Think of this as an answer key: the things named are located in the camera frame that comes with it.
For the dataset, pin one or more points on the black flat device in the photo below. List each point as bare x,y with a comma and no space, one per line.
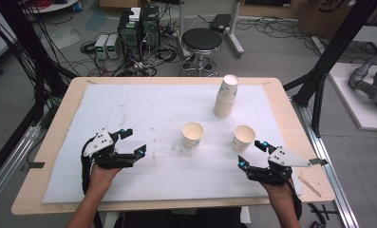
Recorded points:
220,22

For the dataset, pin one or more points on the person's dark clothing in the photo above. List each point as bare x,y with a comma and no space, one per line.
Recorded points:
176,220

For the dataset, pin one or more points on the black tape piece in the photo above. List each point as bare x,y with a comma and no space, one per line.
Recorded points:
34,166
318,161

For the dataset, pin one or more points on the black metal frame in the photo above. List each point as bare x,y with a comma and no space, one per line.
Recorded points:
31,53
335,47

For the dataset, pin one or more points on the white paper cup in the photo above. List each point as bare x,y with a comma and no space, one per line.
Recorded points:
192,136
241,139

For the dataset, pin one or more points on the stack of white paper cups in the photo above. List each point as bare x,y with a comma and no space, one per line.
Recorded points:
225,99

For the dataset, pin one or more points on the white platform board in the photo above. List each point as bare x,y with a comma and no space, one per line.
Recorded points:
354,107

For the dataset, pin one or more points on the white metal stand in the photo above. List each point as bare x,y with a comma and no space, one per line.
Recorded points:
233,38

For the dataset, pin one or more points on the white small box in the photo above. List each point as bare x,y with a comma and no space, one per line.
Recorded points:
135,14

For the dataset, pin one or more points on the person's right hand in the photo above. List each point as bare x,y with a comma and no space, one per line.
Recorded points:
278,191

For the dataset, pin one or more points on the aluminium floor rail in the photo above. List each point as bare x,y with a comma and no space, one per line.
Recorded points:
331,177
9,164

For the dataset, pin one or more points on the thin wooden stick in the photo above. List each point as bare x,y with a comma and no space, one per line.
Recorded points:
309,186

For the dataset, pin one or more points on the black round stool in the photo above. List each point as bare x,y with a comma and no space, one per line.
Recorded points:
202,39

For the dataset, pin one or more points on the brown cardboard box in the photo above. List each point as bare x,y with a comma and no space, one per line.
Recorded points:
322,15

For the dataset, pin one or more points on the black floor clamps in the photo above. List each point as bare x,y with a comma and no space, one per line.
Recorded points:
320,215

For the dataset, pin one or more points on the light wooden table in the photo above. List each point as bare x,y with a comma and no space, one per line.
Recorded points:
62,120

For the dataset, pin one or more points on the white round table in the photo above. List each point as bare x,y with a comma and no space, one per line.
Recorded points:
50,6

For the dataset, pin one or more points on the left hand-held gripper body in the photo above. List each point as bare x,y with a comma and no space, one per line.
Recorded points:
99,144

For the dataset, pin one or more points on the person's left hand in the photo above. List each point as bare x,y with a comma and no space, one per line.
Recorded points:
103,177

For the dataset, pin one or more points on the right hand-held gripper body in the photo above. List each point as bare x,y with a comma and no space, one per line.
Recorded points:
286,157

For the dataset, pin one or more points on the grey bench power supply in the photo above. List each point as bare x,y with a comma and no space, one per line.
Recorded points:
100,47
113,47

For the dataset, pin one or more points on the black computer tower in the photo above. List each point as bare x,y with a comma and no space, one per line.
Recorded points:
129,38
150,28

